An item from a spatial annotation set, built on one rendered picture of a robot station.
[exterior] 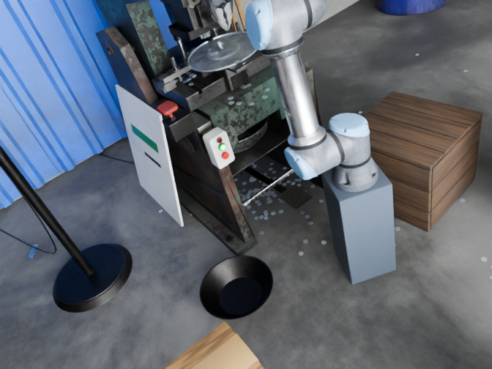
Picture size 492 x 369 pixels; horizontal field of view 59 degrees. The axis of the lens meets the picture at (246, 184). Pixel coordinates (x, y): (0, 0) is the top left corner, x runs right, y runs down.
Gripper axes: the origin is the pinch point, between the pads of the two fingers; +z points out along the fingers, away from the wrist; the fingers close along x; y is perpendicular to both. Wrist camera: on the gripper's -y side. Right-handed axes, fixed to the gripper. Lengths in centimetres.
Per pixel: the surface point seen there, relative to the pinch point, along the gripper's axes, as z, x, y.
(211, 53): 10.4, 4.0, 10.7
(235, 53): 10.8, -0.7, 1.0
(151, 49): 8.7, 16.2, 37.4
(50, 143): 66, 67, 130
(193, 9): -6.9, 4.9, 11.7
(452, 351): 89, 7, -97
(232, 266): 85, 38, -17
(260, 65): 22.6, -12.7, 5.2
